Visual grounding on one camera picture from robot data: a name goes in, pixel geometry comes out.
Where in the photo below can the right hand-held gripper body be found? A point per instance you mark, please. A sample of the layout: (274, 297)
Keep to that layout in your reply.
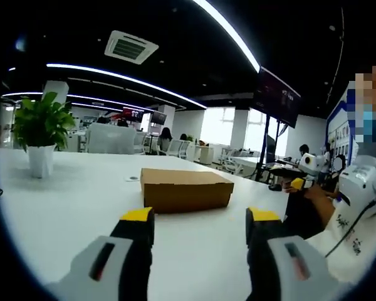
(313, 166)

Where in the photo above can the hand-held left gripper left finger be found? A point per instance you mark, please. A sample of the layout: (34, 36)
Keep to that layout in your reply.
(119, 269)

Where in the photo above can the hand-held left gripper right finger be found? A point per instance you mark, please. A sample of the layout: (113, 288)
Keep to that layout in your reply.
(269, 269)

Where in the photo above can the brown cardboard shoe box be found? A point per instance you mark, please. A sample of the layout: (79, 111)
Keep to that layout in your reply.
(185, 191)

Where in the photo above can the dark cloth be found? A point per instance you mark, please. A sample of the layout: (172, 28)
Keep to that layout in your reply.
(300, 216)

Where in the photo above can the white chest-worn device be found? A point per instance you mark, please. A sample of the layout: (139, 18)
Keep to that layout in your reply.
(357, 185)

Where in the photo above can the black display stand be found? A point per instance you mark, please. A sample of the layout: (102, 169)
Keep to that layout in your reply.
(264, 147)

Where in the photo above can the large black display screen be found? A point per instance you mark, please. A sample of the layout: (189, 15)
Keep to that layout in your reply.
(277, 97)

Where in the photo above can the person's white printed shirt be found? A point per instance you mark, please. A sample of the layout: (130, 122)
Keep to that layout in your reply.
(360, 247)

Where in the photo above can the white partition screen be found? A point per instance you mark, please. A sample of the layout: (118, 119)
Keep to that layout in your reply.
(111, 138)

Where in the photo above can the small hanging monitor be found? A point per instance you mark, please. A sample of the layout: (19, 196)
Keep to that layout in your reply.
(158, 117)

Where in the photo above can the long ceiling light strip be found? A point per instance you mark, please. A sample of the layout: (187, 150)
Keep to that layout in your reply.
(232, 31)
(125, 78)

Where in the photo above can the green potted plant white pot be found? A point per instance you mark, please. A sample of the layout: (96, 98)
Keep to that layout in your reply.
(40, 125)

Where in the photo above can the ceiling air conditioner vent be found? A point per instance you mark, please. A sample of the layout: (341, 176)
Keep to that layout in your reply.
(130, 47)

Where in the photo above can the blue white wall poster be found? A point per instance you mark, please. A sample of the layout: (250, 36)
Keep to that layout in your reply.
(340, 131)

